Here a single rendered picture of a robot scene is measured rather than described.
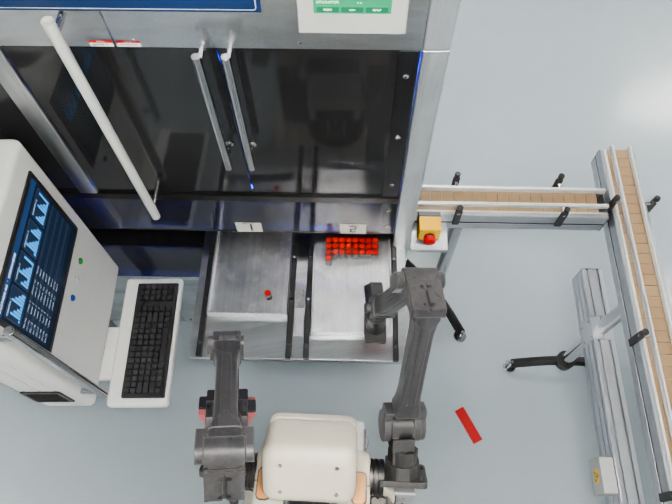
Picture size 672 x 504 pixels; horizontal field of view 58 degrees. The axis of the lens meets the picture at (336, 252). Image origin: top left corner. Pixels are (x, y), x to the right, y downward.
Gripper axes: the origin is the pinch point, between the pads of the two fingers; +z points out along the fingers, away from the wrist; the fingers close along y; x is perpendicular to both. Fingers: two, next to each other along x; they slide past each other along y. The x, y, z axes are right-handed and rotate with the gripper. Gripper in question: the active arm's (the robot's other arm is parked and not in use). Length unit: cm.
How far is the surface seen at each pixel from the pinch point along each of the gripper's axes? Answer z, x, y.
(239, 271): 2, 46, 22
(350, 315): 2.3, 7.6, 7.5
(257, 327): 2.5, 37.8, 2.6
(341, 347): 2.5, 10.3, -3.4
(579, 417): 91, -95, -6
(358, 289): 2.4, 5.1, 16.8
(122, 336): 10, 84, 1
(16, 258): -54, 89, -1
